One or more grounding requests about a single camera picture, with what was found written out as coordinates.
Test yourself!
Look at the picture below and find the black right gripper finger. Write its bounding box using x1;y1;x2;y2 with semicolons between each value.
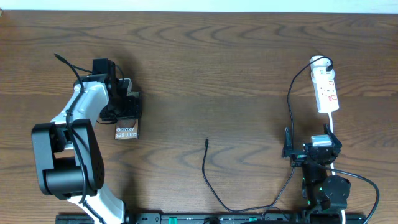
323;124;342;156
282;127;294;158

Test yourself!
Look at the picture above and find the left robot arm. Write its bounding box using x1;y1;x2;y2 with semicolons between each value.
31;58;142;224

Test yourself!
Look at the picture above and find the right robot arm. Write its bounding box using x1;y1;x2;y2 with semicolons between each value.
282;124;351;223

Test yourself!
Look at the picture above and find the white USB charger adapter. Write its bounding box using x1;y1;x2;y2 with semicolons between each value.
310;55;335;80

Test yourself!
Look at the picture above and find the white power strip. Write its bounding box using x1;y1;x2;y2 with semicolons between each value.
311;67;340;114

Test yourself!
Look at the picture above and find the black USB charging cable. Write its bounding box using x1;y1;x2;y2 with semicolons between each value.
201;56;335;213

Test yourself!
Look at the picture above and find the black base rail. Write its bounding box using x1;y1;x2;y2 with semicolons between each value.
55;211;366;224

